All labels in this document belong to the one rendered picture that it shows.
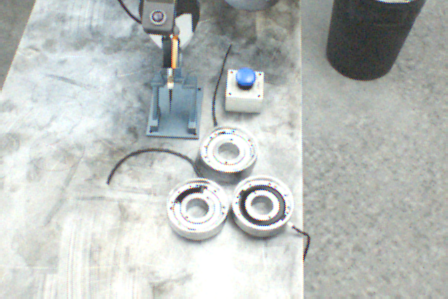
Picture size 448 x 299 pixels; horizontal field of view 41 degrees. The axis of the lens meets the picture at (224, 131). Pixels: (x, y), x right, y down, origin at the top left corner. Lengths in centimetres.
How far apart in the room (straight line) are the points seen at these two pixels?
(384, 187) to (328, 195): 20
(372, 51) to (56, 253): 151
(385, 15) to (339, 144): 47
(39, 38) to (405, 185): 132
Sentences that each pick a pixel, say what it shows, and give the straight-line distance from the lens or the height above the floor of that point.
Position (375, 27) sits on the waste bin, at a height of 30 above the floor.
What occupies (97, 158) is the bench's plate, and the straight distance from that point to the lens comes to 113.
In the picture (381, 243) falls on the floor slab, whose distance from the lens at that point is 200.
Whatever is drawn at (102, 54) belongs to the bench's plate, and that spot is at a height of 80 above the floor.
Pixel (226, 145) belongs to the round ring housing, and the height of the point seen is 82.
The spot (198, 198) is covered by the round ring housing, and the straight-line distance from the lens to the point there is 103.
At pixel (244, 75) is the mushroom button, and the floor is 87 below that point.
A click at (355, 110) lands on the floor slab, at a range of 228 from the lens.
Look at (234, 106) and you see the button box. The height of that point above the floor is 82.
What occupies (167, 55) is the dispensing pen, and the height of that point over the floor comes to 100.
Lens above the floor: 172
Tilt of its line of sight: 53 degrees down
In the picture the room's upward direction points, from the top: 3 degrees clockwise
